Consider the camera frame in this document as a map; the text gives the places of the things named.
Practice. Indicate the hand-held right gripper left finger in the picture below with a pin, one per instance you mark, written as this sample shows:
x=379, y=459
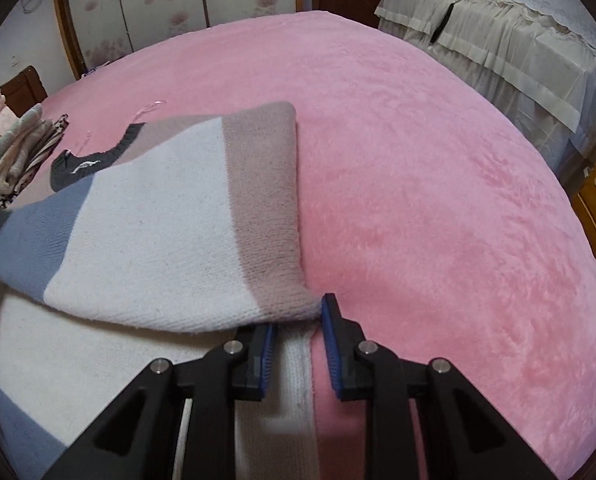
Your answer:
x=267, y=355

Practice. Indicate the bed with beige cover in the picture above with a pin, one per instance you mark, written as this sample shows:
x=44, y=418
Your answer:
x=503, y=50

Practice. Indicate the pile of folded clothes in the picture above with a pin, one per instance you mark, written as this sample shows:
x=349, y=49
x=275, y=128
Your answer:
x=13, y=160

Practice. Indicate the dark grey garment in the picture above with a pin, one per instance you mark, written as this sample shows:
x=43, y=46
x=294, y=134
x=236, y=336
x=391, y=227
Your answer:
x=73, y=170

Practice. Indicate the pink fleece blanket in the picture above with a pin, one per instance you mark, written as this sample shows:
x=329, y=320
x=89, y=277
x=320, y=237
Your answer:
x=428, y=210

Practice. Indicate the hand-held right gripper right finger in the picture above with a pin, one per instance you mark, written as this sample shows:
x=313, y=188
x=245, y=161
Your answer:
x=329, y=340

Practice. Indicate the floral wardrobe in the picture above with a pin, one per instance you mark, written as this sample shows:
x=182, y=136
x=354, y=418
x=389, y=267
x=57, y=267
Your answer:
x=153, y=5

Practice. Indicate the striped knit sweater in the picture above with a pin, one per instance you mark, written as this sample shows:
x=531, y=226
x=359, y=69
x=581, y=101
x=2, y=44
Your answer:
x=153, y=210

